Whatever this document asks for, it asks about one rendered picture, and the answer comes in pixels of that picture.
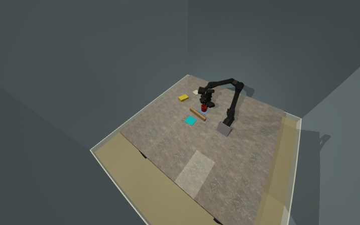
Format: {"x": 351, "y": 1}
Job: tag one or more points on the yellow rectangular block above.
{"x": 183, "y": 97}

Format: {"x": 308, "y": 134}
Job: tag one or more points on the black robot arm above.
{"x": 231, "y": 111}

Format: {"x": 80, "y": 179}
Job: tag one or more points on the red cup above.
{"x": 203, "y": 108}

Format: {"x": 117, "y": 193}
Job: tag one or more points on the wooden plank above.
{"x": 197, "y": 114}

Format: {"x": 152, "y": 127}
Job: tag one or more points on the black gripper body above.
{"x": 210, "y": 104}

